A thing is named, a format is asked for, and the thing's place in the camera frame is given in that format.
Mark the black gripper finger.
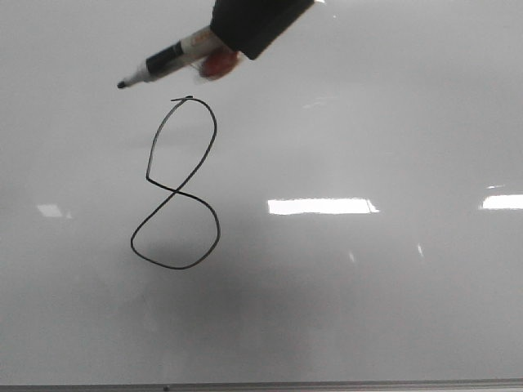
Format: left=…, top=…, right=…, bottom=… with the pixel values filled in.
left=210, top=0, right=315, bottom=60

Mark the black whiteboard marker pen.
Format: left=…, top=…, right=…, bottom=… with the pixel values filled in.
left=117, top=26, right=242, bottom=89

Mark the white glossy whiteboard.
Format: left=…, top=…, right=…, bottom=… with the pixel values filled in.
left=1, top=1, right=522, bottom=385

